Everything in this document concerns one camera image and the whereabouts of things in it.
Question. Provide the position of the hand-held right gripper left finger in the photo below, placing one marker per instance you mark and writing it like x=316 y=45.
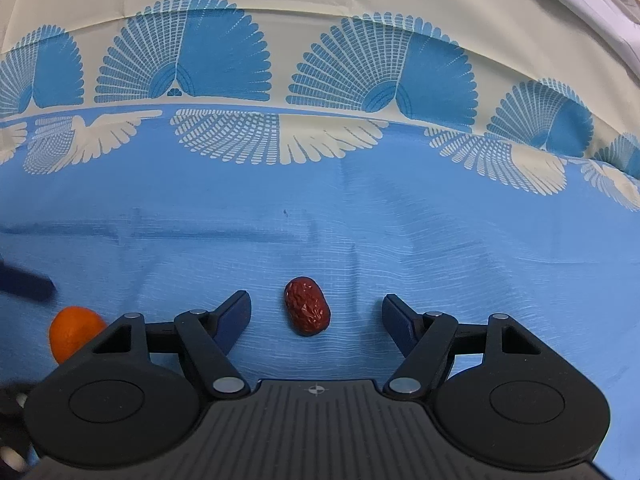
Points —
x=232 y=322

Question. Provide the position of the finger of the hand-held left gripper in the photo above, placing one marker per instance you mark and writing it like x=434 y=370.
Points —
x=27 y=284

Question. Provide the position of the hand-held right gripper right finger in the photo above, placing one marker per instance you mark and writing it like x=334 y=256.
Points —
x=397 y=322

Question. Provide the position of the orange kumquat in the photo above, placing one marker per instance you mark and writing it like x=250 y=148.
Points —
x=72 y=332

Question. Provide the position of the red jujube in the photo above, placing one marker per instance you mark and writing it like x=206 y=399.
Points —
x=306 y=305

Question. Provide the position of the blue fan-print cloth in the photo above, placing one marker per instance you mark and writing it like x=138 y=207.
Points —
x=320 y=185

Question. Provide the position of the grey cloth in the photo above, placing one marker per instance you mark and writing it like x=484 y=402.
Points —
x=612 y=0

